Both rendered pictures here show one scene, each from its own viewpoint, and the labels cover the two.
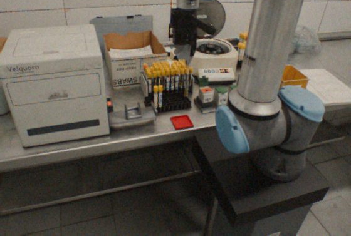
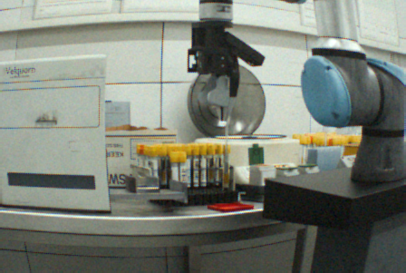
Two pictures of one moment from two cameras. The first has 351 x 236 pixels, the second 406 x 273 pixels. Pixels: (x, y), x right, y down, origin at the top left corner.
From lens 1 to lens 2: 75 cm
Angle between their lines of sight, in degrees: 33
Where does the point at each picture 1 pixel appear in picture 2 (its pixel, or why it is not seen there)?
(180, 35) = (210, 57)
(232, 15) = (273, 109)
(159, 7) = (140, 88)
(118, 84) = not seen: hidden behind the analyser
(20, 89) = (11, 102)
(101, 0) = not seen: hidden behind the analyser
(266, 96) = (347, 31)
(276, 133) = (371, 85)
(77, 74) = (73, 84)
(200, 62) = (237, 154)
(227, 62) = (285, 151)
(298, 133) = (391, 95)
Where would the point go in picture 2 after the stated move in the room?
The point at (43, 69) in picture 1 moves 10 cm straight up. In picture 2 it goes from (38, 73) to (43, 24)
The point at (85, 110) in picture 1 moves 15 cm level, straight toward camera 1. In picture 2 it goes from (76, 154) to (102, 161)
